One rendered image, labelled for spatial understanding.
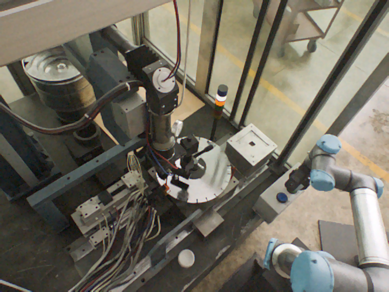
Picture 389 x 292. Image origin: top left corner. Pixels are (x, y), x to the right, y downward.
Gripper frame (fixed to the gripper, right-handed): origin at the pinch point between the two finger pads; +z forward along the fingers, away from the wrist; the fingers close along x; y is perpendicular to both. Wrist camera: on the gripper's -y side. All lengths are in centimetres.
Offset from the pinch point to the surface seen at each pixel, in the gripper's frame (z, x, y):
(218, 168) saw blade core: -3.6, 26.5, -20.9
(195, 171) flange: -4.8, 31.6, -30.2
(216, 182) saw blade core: -3.6, 22.0, -26.1
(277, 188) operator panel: 1.6, 4.2, -4.2
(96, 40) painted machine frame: -57, 65, -46
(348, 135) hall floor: 92, 8, 143
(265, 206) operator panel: 5.0, 2.2, -13.0
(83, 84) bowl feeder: -12, 96, -44
